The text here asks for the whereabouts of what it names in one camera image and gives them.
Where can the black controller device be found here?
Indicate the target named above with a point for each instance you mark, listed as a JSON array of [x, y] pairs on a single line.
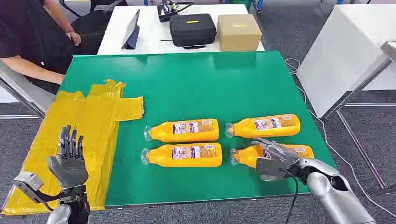
[[168, 10]]

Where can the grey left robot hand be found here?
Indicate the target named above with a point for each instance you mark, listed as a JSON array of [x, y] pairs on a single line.
[[69, 170]]

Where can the black carrying case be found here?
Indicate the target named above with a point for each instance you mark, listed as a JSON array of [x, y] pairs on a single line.
[[192, 31]]

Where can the orange drink bottle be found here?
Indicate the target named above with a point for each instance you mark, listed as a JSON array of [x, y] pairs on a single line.
[[185, 156], [249, 156], [266, 126], [185, 131]]

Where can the person's hand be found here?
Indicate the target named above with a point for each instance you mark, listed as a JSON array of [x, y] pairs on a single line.
[[75, 38]]

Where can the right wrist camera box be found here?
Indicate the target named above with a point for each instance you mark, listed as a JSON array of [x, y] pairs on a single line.
[[270, 169]]

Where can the person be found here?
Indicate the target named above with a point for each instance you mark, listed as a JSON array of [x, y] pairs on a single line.
[[28, 34]]

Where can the dark tablet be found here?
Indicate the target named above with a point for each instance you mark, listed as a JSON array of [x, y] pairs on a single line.
[[131, 31]]

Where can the green table mat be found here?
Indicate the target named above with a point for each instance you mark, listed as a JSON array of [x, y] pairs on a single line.
[[201, 86]]

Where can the large white table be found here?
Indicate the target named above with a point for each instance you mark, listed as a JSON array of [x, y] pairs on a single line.
[[340, 52]]

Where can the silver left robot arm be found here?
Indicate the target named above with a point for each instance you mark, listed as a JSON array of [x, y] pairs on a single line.
[[62, 215]]

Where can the yellow plastic sheet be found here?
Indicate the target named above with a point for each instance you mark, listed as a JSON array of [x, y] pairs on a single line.
[[77, 123]]

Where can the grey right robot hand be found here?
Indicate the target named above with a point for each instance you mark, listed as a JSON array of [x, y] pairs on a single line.
[[278, 151]]

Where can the grey metal bench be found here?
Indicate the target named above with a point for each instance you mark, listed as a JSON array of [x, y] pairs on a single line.
[[28, 89]]

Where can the brown cardboard box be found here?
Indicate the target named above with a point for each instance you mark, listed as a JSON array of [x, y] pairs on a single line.
[[238, 32]]

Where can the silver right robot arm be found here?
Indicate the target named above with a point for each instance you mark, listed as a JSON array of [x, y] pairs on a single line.
[[334, 191]]

